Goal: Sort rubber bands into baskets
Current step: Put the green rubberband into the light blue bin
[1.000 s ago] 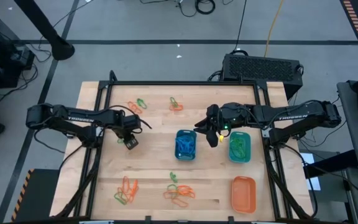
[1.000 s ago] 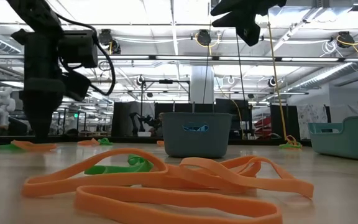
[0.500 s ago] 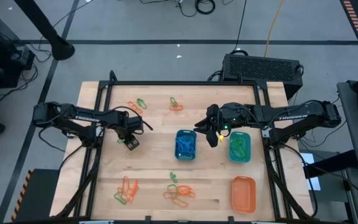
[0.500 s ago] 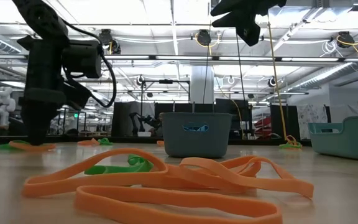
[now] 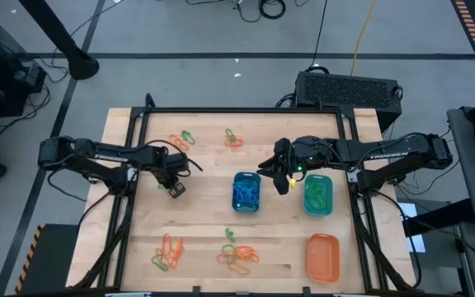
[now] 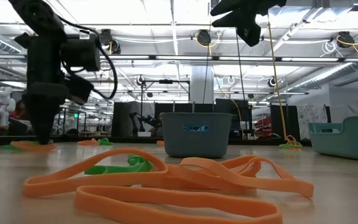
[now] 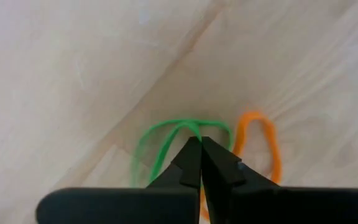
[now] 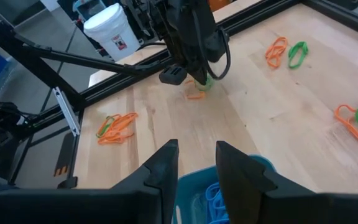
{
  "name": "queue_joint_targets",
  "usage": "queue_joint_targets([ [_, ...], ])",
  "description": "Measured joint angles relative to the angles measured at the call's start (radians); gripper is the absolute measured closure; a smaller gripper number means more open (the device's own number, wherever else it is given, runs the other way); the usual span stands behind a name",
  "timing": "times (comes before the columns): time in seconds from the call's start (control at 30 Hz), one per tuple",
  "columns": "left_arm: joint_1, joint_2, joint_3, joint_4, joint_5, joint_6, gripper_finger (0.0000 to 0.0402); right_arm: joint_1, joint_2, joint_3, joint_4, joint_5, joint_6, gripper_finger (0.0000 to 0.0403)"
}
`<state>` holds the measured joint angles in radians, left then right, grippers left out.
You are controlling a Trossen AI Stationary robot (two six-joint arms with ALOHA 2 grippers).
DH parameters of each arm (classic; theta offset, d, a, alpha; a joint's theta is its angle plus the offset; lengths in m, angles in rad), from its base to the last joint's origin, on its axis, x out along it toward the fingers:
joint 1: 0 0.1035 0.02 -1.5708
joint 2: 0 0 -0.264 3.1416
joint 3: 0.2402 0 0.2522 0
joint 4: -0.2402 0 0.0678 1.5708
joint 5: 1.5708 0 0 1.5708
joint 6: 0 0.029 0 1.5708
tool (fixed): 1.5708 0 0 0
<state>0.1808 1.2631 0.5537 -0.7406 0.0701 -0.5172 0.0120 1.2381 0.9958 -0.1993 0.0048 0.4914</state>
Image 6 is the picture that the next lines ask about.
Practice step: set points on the person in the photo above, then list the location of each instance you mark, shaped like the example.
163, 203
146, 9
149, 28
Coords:
19, 109

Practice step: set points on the white patterned sheet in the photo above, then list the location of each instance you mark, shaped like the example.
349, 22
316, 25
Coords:
312, 118

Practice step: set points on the teal plastic basket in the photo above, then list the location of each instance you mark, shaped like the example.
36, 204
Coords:
346, 140

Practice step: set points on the black stand frame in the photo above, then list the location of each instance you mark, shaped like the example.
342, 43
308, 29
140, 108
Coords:
166, 81

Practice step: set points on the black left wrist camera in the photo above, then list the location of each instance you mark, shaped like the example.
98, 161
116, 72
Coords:
81, 53

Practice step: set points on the blue plastic basket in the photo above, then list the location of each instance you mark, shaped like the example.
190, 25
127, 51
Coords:
197, 143

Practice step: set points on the red object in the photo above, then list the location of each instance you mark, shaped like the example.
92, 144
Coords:
263, 127

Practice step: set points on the black background robot arm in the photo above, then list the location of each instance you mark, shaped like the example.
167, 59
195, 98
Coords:
145, 121

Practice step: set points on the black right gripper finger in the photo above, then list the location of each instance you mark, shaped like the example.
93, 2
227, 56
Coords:
233, 21
228, 7

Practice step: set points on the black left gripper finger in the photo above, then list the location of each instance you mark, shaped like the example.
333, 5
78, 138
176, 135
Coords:
43, 115

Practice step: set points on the black partition panel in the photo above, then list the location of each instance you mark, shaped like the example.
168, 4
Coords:
123, 118
239, 109
286, 121

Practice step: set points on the white pillar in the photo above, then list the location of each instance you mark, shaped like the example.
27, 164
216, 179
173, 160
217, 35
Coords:
202, 84

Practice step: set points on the black monitor row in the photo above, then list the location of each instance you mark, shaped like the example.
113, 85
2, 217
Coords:
182, 108

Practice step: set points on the blue rubber band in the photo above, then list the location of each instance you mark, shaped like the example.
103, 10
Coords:
196, 128

